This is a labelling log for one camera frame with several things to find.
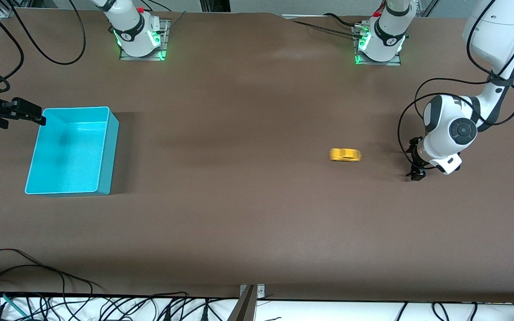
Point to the yellow beetle toy car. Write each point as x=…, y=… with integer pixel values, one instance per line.
x=345, y=154

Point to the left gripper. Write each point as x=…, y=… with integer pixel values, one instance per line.
x=415, y=154

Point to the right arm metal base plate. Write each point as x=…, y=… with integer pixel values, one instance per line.
x=141, y=58

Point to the grey metal bar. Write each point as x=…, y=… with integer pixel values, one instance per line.
x=243, y=310

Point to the metal table bracket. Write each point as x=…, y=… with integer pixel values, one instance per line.
x=260, y=290

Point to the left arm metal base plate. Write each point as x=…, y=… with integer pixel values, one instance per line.
x=382, y=63

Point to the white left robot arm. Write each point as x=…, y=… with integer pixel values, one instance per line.
x=493, y=26

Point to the cyan plastic bin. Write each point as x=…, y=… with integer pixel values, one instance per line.
x=69, y=156

